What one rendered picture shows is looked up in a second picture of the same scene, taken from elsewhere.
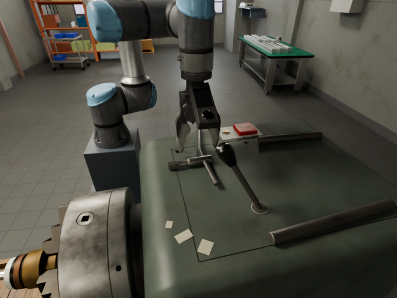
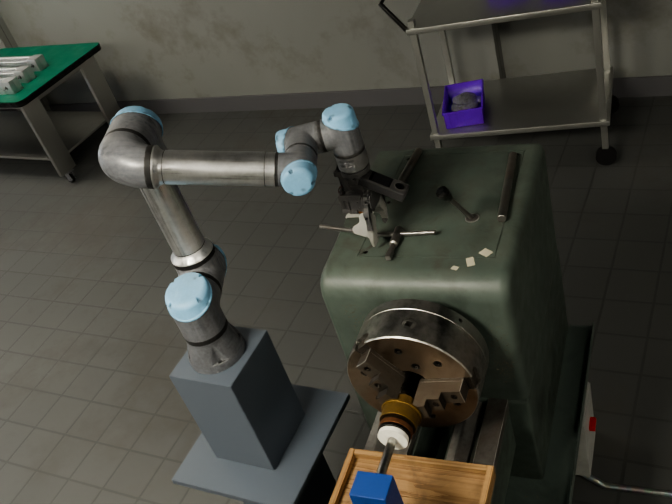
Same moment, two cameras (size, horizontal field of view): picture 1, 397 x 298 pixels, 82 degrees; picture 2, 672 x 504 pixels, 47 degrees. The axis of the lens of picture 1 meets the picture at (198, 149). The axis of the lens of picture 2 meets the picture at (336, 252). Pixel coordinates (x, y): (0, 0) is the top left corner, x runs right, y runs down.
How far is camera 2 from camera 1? 1.52 m
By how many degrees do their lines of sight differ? 37
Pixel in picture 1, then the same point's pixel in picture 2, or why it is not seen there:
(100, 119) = (215, 325)
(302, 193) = (474, 191)
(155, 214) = (437, 276)
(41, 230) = not seen: outside the picture
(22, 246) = not seen: outside the picture
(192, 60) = (362, 158)
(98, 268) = (454, 329)
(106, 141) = (233, 350)
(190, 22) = (353, 133)
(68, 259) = (438, 340)
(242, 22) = not seen: outside the picture
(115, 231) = (433, 308)
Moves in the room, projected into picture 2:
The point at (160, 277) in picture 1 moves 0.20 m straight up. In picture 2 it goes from (492, 278) to (478, 208)
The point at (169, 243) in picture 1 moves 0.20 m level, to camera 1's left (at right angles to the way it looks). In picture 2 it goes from (471, 270) to (431, 329)
